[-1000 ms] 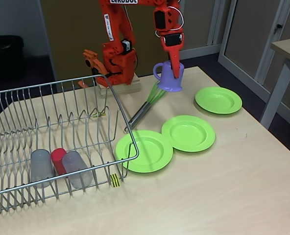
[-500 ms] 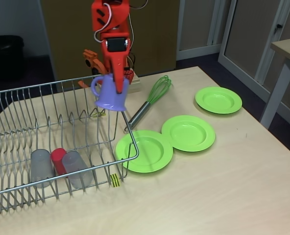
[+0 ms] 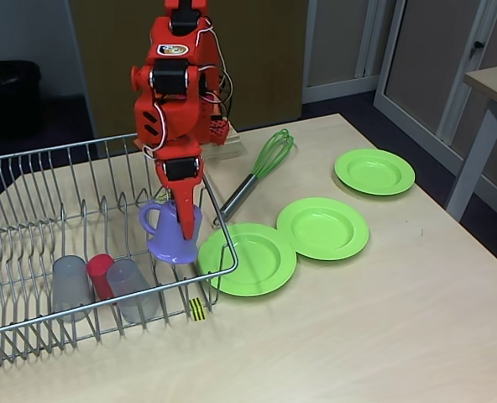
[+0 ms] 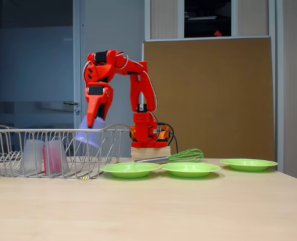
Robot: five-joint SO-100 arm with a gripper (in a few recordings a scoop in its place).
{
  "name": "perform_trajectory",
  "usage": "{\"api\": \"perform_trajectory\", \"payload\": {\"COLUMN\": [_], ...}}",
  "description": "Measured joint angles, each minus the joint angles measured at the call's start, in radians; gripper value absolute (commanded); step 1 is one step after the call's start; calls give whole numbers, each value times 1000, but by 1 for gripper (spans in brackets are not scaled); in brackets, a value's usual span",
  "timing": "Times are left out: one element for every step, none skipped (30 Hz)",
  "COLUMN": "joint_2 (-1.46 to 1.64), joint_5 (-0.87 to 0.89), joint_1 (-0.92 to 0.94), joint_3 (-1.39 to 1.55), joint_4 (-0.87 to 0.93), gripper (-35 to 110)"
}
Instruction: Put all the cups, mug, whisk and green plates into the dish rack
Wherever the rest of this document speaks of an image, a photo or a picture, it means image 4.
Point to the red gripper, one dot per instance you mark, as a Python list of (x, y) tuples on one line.
[(97, 99)]

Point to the purple plastic mug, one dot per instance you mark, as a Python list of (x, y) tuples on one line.
[(90, 136)]

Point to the grey translucent plastic cup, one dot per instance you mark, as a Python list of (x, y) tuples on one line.
[(57, 158), (31, 158)]

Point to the red plastic cup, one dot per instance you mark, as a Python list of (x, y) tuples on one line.
[(44, 160)]

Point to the red robot arm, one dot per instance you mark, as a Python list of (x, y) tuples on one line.
[(138, 88)]

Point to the orange plastic clamp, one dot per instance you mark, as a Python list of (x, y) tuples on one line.
[(131, 131), (165, 134)]

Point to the green yellow twist tie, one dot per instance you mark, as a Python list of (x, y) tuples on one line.
[(118, 162)]

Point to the wooden base block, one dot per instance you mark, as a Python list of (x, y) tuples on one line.
[(148, 151)]

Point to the green plastic plate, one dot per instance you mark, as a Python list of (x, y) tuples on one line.
[(248, 164), (191, 169), (131, 170)]

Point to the yellow black striped tape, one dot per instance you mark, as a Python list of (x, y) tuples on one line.
[(84, 178)]

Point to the glass office door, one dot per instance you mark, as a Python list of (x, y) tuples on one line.
[(38, 62)]

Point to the brown cork board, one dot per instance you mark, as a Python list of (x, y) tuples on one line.
[(201, 113)]

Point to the white spiral notebook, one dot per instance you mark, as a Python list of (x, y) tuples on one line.
[(201, 17)]

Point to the small red item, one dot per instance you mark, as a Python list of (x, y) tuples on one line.
[(217, 33)]

